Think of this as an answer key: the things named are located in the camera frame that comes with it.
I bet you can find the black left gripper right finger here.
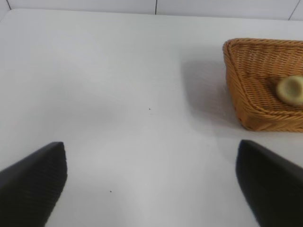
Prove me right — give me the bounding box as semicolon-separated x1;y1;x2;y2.
235;139;303;227

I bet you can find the pale yellow egg yolk pastry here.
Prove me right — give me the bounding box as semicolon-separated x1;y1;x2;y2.
276;75;303;106

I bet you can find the tan woven wicker basket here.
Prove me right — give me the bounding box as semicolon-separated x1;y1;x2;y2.
222;37;303;133

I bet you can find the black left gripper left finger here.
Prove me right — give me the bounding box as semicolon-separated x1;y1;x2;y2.
0;141;68;227

